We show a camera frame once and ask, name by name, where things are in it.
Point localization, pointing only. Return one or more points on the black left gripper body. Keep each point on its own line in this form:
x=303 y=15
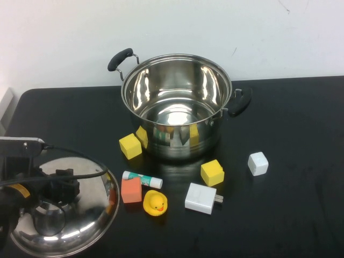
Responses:
x=44 y=188

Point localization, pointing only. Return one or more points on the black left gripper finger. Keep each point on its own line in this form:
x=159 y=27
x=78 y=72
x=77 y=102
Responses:
x=64 y=172
x=72 y=189

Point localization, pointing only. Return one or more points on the stainless steel lid black knob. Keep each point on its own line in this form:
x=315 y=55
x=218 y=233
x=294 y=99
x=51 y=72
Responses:
x=86 y=215

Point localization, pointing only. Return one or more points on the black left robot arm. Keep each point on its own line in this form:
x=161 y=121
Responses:
x=13 y=199

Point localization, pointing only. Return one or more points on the orange foam cube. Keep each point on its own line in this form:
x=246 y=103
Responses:
x=131 y=190

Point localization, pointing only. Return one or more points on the yellow foam cube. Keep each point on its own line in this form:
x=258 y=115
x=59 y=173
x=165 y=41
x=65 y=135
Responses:
x=212 y=173
x=130 y=146

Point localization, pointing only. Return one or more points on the white green glue stick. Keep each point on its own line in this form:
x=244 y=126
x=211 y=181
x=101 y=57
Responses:
x=151 y=182

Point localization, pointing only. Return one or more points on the yellow rubber duck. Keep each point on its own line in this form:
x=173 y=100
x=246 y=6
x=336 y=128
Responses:
x=154 y=203

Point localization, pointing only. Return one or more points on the white plug charger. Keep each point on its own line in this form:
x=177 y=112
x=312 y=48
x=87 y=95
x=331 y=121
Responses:
x=200 y=198

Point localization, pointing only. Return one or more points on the white foam cube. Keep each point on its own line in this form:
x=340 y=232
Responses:
x=258 y=164

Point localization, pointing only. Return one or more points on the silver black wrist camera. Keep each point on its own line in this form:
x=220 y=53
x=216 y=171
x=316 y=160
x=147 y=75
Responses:
x=18 y=147

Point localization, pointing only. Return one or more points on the grey white wall trunking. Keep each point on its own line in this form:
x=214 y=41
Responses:
x=5 y=107

